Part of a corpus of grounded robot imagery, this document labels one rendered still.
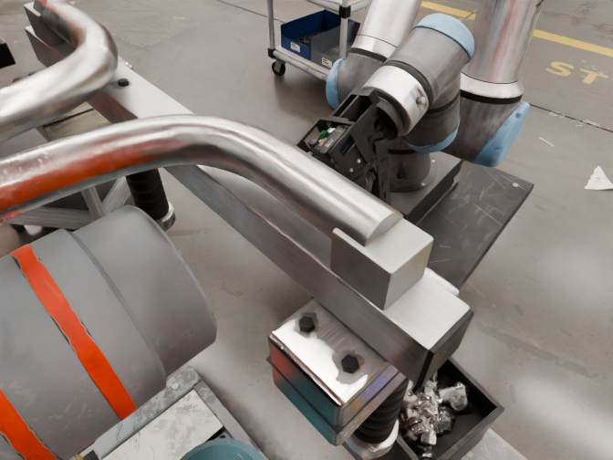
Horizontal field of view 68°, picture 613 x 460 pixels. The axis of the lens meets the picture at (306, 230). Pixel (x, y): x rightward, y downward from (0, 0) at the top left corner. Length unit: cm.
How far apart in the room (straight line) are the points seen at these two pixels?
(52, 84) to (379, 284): 22
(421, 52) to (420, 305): 51
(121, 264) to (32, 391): 9
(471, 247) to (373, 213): 103
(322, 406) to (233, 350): 111
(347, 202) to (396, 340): 6
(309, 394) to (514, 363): 121
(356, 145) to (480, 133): 47
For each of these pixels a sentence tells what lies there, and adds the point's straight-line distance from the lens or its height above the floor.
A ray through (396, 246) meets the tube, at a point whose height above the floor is 100.
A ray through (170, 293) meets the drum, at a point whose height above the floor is 89.
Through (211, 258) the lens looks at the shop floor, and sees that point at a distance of 154.
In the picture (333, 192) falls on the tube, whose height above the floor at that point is 101.
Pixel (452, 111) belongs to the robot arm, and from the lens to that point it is 76.
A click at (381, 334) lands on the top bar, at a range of 20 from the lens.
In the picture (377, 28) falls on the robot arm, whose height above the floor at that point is 83.
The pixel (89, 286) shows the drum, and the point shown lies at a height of 91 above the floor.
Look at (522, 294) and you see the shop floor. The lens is 156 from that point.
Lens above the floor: 114
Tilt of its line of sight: 45 degrees down
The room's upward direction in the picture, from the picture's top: straight up
